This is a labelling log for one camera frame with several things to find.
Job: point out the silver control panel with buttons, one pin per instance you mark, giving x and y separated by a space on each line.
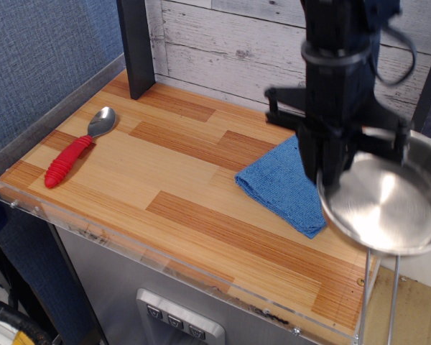
153 307

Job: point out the clear acrylic edge guard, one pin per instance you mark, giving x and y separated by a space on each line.
215 252

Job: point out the blue folded cloth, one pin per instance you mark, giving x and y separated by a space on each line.
278 182

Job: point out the red handled metal spoon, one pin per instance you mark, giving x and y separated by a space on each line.
102 123

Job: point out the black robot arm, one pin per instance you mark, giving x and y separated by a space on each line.
349 25

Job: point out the stainless steel pot with handle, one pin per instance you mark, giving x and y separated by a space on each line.
386 208

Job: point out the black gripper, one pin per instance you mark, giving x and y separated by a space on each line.
336 113

